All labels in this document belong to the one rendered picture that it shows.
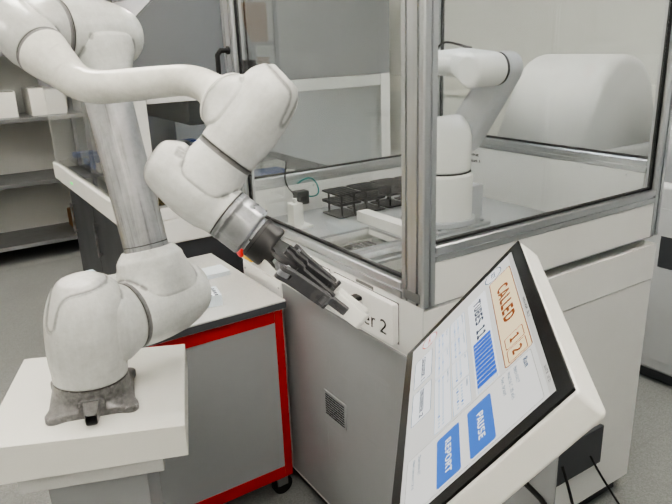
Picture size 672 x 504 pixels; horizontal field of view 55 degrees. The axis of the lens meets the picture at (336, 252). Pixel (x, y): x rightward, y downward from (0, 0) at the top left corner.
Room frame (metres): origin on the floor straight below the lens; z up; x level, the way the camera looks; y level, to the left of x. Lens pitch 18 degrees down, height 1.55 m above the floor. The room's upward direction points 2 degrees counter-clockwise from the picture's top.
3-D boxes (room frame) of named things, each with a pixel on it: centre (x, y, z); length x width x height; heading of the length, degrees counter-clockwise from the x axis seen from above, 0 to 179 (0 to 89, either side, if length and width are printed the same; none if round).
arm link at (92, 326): (1.24, 0.52, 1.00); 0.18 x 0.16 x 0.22; 143
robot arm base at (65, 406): (1.21, 0.53, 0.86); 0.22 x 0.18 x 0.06; 18
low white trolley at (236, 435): (2.03, 0.58, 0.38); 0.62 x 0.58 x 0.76; 32
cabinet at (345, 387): (2.06, -0.33, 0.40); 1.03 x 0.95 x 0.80; 32
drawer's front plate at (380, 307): (1.58, -0.06, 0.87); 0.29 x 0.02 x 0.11; 32
